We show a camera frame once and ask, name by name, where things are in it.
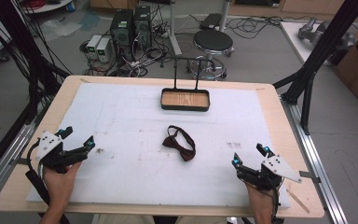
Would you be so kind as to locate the person's right hand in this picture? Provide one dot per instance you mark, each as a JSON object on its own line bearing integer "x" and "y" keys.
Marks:
{"x": 262, "y": 200}

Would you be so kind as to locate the black rack with wooden tray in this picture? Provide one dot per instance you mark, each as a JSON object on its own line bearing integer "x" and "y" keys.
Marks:
{"x": 185, "y": 99}

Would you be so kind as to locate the white power supply unit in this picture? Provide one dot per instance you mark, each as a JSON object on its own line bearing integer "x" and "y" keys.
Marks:
{"x": 93, "y": 45}
{"x": 103, "y": 49}

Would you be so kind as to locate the aluminium rail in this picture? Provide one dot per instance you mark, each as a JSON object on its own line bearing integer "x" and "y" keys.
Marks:
{"x": 320, "y": 174}
{"x": 3, "y": 161}

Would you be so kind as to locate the slim black computer tower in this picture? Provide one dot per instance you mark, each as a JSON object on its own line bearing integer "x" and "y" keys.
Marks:
{"x": 143, "y": 26}

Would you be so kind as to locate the person's left hand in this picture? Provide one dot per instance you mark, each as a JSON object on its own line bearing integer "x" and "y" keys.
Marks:
{"x": 59, "y": 186}

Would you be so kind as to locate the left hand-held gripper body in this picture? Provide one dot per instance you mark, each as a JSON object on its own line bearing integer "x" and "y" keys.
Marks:
{"x": 48, "y": 144}

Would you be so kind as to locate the white foam mat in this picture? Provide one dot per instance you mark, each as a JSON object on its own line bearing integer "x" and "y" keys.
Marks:
{"x": 130, "y": 174}

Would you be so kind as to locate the black round stool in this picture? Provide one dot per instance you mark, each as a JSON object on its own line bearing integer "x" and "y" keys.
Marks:
{"x": 213, "y": 42}

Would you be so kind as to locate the grey metal table leg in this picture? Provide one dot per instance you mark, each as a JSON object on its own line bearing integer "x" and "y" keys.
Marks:
{"x": 174, "y": 28}

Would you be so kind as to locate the black flat case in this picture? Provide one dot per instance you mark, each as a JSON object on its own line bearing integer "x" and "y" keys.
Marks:
{"x": 210, "y": 21}

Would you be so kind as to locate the white platform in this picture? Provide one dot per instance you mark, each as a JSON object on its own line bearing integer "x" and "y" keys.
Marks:
{"x": 295, "y": 40}

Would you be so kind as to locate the dark red bow tie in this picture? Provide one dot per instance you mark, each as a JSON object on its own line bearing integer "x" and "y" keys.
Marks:
{"x": 183, "y": 152}

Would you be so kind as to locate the large black computer tower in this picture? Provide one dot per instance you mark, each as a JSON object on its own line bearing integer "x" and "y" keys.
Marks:
{"x": 121, "y": 34}

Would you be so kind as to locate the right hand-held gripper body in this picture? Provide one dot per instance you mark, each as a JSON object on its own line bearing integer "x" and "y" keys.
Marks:
{"x": 279, "y": 168}

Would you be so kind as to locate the thin wooden stick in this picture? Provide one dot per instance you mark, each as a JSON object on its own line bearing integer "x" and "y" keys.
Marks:
{"x": 298, "y": 201}

